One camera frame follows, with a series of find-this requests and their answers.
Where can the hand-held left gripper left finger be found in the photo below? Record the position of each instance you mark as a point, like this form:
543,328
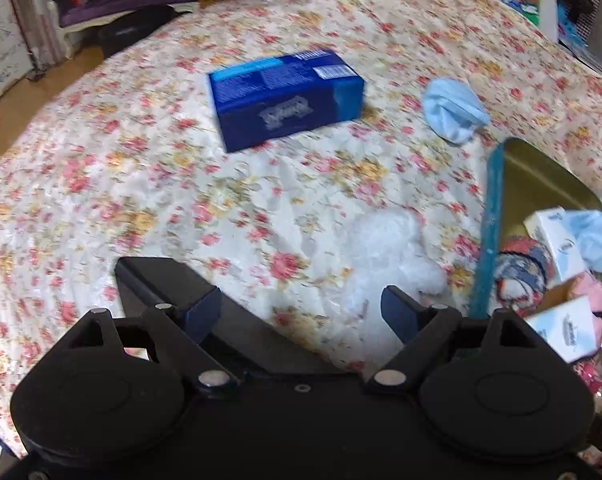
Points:
203,312

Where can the white plush toy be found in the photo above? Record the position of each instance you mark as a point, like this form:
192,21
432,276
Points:
386,250

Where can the white tissue packet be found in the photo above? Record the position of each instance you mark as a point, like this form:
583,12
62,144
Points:
566,327
556,245

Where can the blue face mask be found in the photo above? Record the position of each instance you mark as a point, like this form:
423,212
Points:
596,240
453,107

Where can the pink face mask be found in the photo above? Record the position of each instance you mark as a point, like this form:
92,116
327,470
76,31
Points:
588,300

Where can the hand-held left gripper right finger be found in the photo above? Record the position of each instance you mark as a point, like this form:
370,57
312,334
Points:
398,312

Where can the blue tissue box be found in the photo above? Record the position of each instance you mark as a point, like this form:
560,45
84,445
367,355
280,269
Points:
281,95

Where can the floral fabric scrunchie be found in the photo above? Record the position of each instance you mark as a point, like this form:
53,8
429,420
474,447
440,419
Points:
521,272

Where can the teal-rimmed storage bin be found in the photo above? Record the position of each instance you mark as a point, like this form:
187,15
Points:
531,180

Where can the floral bedspread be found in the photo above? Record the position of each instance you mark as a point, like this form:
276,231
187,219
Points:
131,185

